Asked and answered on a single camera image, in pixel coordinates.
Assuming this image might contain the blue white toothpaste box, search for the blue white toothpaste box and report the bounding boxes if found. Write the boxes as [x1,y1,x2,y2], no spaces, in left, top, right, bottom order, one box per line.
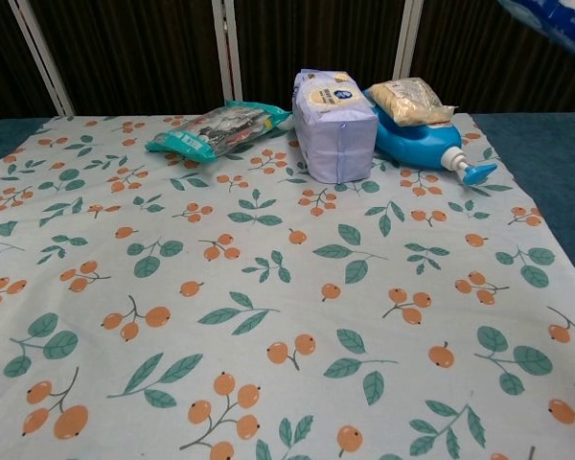
[496,0,575,54]

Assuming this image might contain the lavender paper-wrapped package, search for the lavender paper-wrapped package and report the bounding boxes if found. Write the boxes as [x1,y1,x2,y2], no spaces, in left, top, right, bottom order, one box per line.
[291,69,380,185]

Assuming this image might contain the teal clear snack bag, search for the teal clear snack bag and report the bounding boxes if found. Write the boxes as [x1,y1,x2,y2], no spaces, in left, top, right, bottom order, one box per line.
[145,99,293,163]

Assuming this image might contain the blue pump detergent bottle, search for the blue pump detergent bottle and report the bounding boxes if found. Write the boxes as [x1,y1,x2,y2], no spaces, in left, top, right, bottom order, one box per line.
[362,88,499,187]

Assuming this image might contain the floral orange fruit tablecloth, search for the floral orange fruit tablecloth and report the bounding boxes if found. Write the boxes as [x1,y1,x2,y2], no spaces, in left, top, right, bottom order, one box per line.
[0,113,575,460]

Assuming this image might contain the clear beige snack packet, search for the clear beige snack packet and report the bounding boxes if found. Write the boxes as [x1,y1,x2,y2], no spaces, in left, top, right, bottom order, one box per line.
[366,76,459,128]

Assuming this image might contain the white screen frame post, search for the white screen frame post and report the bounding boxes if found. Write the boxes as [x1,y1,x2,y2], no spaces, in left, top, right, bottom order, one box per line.
[391,0,426,81]
[7,0,76,116]
[210,0,244,102]

